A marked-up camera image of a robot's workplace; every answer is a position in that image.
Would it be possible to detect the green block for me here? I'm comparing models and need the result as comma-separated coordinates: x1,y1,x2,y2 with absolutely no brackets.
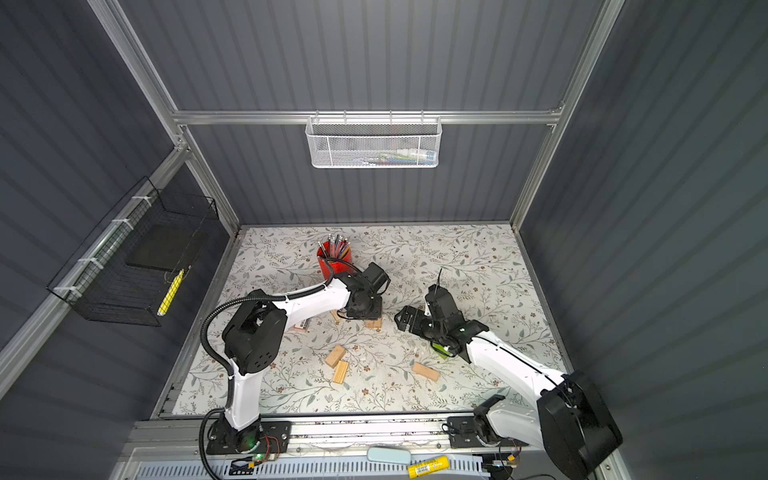
430,342,451,359

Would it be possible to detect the black wire basket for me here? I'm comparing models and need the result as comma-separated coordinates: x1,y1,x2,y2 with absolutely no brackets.
48,181,220,327

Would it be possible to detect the floral table mat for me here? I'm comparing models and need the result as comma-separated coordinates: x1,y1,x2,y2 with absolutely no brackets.
161,223,582,416

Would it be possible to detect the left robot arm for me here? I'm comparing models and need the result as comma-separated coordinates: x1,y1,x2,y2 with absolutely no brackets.
199,262,390,454

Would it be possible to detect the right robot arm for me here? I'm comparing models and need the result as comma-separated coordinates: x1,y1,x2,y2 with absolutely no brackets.
394,284,623,479

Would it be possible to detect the yellow highlighter in basket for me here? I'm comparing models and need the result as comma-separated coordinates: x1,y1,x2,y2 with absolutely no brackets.
156,269,186,317

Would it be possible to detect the red pen cup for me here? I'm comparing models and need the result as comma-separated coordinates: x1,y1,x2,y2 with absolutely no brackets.
317,239,353,281

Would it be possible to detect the light blue eraser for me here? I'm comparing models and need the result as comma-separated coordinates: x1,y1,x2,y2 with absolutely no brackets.
366,446,412,465

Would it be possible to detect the white wire basket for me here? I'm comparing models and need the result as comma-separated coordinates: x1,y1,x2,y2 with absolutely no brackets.
305,118,443,169

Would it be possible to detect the yellow glue stick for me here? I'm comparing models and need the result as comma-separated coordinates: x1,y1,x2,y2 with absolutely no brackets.
407,455,450,479

